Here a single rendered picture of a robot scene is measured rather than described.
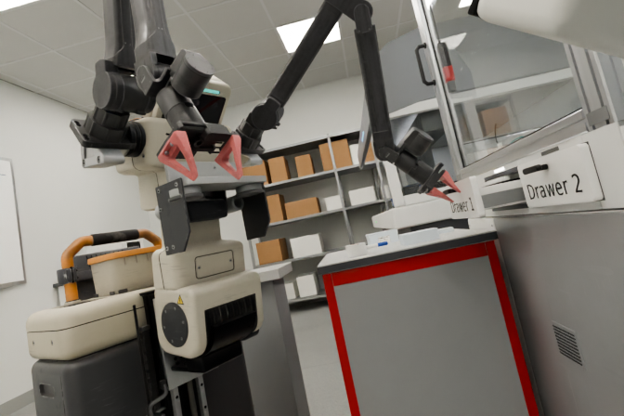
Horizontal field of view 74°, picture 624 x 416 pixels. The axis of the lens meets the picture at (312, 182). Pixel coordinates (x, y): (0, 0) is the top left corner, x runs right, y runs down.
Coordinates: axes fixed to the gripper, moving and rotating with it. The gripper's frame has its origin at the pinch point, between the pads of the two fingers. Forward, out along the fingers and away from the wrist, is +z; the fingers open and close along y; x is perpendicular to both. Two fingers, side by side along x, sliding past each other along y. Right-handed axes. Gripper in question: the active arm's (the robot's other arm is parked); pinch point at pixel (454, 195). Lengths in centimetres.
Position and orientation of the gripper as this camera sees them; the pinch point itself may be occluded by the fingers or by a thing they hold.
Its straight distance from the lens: 128.2
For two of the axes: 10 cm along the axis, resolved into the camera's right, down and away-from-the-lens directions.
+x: 0.8, 1.0, 9.9
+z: 8.0, 5.9, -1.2
